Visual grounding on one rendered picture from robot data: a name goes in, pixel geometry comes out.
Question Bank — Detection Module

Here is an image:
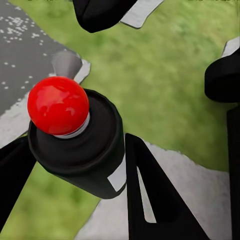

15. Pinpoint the insectifuge atomizer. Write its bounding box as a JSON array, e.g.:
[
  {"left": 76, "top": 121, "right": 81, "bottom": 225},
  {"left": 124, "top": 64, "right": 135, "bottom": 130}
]
[{"left": 27, "top": 51, "right": 127, "bottom": 200}]

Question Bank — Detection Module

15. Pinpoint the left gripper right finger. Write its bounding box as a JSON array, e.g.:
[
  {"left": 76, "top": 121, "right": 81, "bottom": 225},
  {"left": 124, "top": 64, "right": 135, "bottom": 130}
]
[{"left": 125, "top": 133, "right": 210, "bottom": 240}]

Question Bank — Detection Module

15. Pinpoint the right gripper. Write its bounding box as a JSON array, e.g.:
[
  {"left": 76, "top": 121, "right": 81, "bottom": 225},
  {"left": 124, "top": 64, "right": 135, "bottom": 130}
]
[{"left": 71, "top": 0, "right": 137, "bottom": 34}]

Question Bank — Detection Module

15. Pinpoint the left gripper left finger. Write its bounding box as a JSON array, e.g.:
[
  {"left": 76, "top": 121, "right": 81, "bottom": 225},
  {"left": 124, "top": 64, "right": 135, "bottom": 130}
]
[{"left": 0, "top": 135, "right": 37, "bottom": 233}]

